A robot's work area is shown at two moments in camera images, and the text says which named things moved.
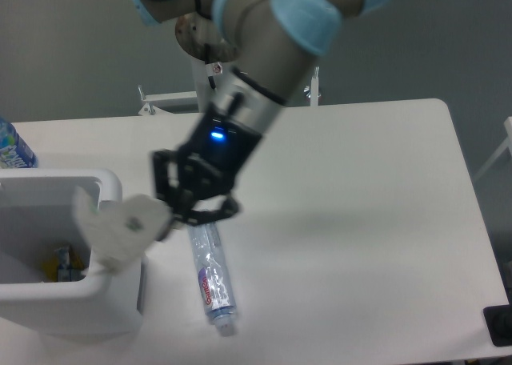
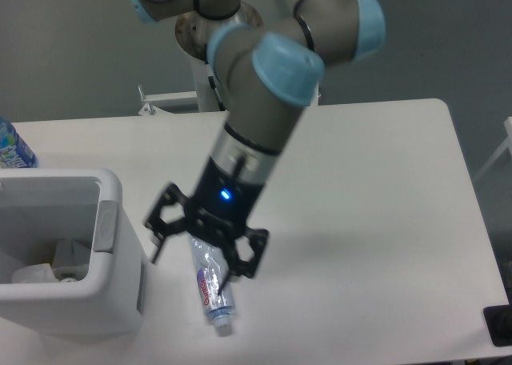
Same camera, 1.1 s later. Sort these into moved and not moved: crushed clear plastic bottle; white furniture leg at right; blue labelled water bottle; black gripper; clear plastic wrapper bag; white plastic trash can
Moved: clear plastic wrapper bag; black gripper
Not moved: white plastic trash can; crushed clear plastic bottle; white furniture leg at right; blue labelled water bottle
